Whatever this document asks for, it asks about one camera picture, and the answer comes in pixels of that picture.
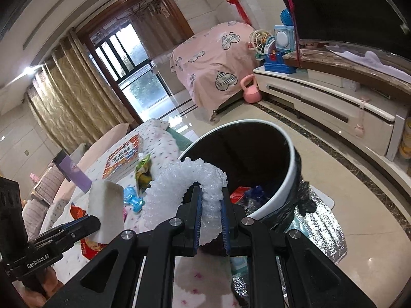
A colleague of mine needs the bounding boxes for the pink sofa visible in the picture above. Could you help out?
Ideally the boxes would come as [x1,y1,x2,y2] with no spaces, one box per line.
[42,122,135,206]

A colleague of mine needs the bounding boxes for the white round trash bin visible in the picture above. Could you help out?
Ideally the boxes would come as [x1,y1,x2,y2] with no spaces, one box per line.
[177,119,317,232]

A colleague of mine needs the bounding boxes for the purple drinking bottle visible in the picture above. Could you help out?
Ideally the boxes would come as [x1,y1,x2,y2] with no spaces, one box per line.
[53,150,94,193]

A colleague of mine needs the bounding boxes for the white foam block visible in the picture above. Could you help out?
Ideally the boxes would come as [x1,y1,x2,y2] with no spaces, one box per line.
[88,180,126,243]

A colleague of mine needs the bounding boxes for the pink ribbon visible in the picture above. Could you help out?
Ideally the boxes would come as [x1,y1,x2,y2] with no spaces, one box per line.
[279,0,304,69]

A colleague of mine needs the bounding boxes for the person's left hand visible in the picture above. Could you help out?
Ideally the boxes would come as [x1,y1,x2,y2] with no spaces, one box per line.
[30,265,66,302]

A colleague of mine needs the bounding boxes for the red snack wrapper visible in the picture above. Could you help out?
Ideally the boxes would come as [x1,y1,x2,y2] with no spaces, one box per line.
[230,186,248,204]

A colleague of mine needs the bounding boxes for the blue spiky ball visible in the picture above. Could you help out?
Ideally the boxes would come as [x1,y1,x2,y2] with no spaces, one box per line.
[279,8,294,26]

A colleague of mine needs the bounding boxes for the white bubble wrap strip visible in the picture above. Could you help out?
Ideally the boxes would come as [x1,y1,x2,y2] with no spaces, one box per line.
[141,158,229,254]

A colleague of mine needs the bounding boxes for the stacked yellow tubs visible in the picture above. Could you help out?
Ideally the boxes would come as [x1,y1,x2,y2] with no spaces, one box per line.
[398,135,411,160]

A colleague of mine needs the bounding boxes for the red orange snack packet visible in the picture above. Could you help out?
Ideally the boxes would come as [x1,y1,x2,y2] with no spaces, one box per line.
[69,203,111,260]

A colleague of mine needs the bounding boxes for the black framed balcony window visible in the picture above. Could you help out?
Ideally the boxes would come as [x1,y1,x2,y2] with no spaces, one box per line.
[88,22,172,111]

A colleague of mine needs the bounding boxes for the colourful children's book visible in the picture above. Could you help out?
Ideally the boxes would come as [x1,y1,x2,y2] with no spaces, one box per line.
[102,135,143,180]

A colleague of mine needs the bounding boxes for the pink heart print cover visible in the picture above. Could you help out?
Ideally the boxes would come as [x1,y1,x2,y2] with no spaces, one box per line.
[169,21,257,116]

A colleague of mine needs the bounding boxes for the grey dotted cushion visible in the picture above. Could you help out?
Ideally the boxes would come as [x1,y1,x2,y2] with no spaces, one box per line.
[21,199,49,241]

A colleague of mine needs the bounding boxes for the silver foil floor mat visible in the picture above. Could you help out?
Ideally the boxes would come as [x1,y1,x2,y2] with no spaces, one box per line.
[231,188,349,296]

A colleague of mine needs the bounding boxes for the blue crumpled wrapper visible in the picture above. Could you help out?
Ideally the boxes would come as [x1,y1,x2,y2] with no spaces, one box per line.
[244,185,268,206]

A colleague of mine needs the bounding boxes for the white floral tablecloth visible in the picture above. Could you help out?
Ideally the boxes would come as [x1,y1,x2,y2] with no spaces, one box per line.
[48,119,245,308]

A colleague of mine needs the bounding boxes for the toy ferris wheel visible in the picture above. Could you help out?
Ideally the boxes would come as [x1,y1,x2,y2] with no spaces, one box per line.
[248,29,277,63]

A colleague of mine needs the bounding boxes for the pink striped cushion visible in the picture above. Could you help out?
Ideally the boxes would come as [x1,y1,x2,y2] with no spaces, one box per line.
[39,163,66,199]

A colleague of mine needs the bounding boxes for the black trash bag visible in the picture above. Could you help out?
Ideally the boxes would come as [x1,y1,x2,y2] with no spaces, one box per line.
[182,123,317,232]

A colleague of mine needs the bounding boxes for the gold patterned curtain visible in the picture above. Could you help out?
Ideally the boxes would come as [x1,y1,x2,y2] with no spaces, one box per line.
[26,27,134,145]

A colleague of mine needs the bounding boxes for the black television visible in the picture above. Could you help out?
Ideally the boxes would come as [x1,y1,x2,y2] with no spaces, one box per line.
[268,0,411,52]

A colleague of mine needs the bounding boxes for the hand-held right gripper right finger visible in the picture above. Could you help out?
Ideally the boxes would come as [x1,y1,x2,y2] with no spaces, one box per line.
[220,188,378,308]

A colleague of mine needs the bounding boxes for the balcony clothes drying rack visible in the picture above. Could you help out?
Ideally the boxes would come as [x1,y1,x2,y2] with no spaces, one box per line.
[127,0,169,20]

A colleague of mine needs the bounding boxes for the pink child lock strap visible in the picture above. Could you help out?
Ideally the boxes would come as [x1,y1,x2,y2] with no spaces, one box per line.
[354,96,370,137]

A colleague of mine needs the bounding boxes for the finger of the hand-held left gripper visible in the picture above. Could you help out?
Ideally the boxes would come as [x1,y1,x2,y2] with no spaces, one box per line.
[28,214,102,256]

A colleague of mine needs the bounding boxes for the blue toy machine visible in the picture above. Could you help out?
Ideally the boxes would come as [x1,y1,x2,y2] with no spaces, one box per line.
[264,25,297,74]

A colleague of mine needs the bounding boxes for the green white snack pouch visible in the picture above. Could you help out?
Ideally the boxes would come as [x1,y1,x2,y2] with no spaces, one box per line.
[134,153,152,175]

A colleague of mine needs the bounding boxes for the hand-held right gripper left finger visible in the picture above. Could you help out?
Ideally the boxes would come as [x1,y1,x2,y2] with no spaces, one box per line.
[43,184,203,308]

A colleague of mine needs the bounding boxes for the brown sheer curtain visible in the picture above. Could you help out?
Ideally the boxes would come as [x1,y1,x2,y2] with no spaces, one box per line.
[130,0,190,61]

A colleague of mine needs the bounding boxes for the yellow green snack packet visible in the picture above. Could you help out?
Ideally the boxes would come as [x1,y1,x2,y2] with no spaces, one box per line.
[136,171,154,196]

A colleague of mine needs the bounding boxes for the white television cabinet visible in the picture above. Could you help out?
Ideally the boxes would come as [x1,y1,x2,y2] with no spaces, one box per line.
[254,50,411,164]

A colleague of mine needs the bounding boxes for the pink kettlebell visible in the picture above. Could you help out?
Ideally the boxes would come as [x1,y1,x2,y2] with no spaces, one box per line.
[241,74,261,104]

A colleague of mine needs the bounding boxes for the blue plastic wrapper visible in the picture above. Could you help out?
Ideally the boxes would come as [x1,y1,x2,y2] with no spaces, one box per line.
[124,186,146,214]

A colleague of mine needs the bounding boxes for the wooden balcony door frame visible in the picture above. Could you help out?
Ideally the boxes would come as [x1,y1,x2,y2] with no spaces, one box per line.
[77,0,195,126]

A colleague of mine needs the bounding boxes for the pale purple cloth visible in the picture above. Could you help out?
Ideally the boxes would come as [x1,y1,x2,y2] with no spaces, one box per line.
[324,45,411,82]

